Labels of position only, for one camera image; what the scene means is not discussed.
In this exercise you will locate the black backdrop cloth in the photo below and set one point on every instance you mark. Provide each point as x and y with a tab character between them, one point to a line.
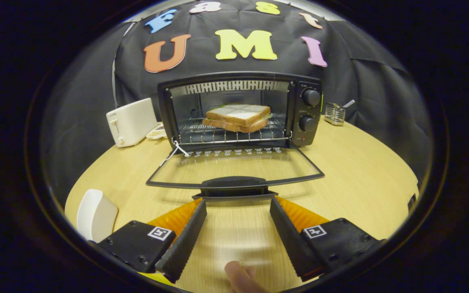
238	67

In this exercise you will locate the white pop-up toaster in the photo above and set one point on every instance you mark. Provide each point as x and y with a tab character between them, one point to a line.
132	122

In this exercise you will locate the toast sandwich with lettuce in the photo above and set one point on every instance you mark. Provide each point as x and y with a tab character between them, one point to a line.
238	114

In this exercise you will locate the small dish of nuts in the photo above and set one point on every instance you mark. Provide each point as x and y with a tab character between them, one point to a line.
156	132

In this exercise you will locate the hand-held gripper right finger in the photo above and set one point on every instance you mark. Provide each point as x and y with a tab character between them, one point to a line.
289	240

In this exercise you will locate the white plastic dish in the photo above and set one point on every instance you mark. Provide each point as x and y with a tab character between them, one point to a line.
96	215

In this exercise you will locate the black toaster oven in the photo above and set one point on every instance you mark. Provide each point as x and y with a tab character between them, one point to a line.
312	112

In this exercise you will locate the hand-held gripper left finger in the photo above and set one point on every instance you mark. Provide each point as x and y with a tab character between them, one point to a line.
185	240

